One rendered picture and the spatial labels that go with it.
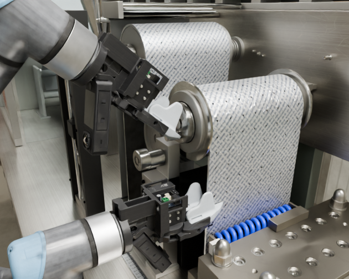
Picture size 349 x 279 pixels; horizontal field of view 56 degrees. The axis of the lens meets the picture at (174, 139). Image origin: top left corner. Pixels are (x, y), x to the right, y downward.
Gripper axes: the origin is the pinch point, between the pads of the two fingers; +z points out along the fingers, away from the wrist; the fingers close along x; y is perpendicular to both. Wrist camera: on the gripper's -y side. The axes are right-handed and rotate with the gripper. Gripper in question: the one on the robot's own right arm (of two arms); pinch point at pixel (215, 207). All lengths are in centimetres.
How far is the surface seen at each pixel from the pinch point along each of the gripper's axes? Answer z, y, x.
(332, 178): 156, -70, 70
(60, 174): -15, -19, 67
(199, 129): -3.5, 16.1, 1.1
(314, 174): 31.7, -2.4, 1.5
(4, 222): -36, -109, 193
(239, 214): 6.3, -3.8, -0.2
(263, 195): 12.8, -1.4, -0.3
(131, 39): -2.0, 28.7, 31.1
